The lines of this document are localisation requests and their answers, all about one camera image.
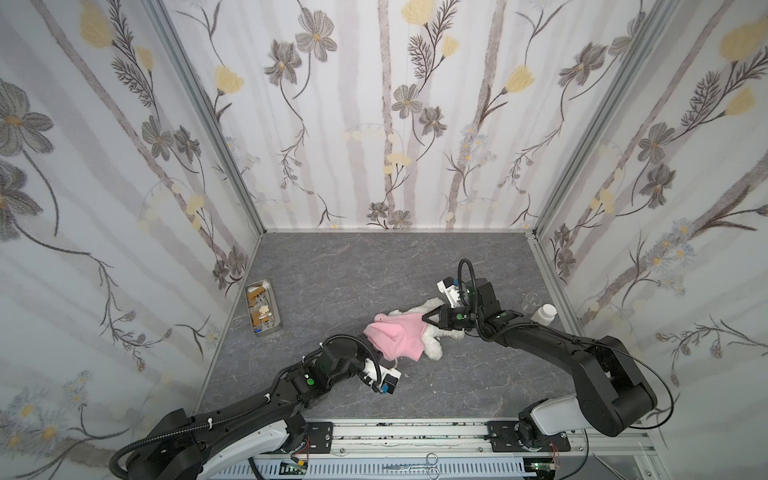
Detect white plush teddy bear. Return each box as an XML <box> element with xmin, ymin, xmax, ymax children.
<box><xmin>389</xmin><ymin>297</ymin><xmax>465</xmax><ymax>361</ymax></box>

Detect pink fleece teddy hoodie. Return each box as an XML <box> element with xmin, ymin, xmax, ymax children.
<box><xmin>363</xmin><ymin>313</ymin><xmax>427</xmax><ymax>361</ymax></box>

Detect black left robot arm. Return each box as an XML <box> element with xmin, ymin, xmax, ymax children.
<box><xmin>109</xmin><ymin>334</ymin><xmax>397</xmax><ymax>479</ymax></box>

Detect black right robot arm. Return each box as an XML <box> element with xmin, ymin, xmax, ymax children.
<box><xmin>423</xmin><ymin>277</ymin><xmax>658</xmax><ymax>451</ymax></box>

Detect clear plastic measuring cup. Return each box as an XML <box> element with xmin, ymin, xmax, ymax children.
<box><xmin>521</xmin><ymin>293</ymin><xmax>543</xmax><ymax>316</ymax></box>

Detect white plastic bottle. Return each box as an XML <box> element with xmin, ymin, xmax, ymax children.
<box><xmin>531</xmin><ymin>304</ymin><xmax>558</xmax><ymax>326</ymax></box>

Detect clear tray with small parts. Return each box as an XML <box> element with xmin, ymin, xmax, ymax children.
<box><xmin>245</xmin><ymin>280</ymin><xmax>282</xmax><ymax>336</ymax></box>

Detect steel scissors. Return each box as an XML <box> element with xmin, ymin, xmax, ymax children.
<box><xmin>383</xmin><ymin>453</ymin><xmax>441</xmax><ymax>480</ymax></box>

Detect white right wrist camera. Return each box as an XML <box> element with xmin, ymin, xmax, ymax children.
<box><xmin>437</xmin><ymin>277</ymin><xmax>464</xmax><ymax>308</ymax></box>

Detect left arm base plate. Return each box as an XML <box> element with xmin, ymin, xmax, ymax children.
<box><xmin>281</xmin><ymin>421</ymin><xmax>334</xmax><ymax>455</ymax></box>

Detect aluminium mounting rail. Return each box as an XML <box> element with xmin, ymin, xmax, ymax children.
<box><xmin>201</xmin><ymin>418</ymin><xmax>668</xmax><ymax>479</ymax></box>

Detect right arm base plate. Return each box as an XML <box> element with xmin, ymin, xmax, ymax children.
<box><xmin>486</xmin><ymin>420</ymin><xmax>571</xmax><ymax>453</ymax></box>

